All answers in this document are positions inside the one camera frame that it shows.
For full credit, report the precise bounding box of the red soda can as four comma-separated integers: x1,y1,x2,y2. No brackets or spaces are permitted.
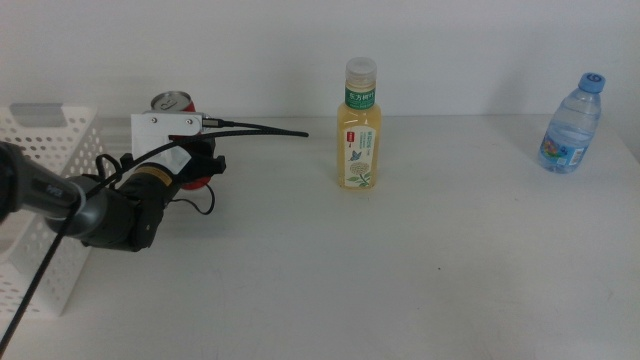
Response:
150,90,212,192

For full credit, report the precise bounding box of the yellow tea bottle green label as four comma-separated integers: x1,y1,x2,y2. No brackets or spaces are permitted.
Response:
335,56,383,191

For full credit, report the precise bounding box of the clear water bottle blue cap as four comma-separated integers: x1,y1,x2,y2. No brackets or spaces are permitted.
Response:
537,72,607,175

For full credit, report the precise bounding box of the white perforated plastic basket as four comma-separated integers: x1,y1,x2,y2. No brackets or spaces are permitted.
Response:
0,103,109,319

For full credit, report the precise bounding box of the thin black wire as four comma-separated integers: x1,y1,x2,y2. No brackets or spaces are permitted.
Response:
171,183,217,217

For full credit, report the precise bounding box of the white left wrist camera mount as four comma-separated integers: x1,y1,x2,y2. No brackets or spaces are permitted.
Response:
130,111,205,174

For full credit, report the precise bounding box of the thick black camera cable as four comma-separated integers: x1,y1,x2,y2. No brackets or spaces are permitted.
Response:
0,117,310,354

